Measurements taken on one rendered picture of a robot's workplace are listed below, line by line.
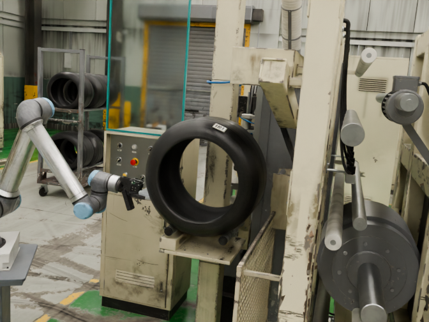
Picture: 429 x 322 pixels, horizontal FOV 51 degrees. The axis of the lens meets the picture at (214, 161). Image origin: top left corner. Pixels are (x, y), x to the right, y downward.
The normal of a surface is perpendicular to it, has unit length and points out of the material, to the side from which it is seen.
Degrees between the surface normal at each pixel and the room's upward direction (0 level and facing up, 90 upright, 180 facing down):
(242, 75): 90
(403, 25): 90
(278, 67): 72
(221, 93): 90
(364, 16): 90
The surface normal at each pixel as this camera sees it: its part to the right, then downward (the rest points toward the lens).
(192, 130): -0.29, -0.04
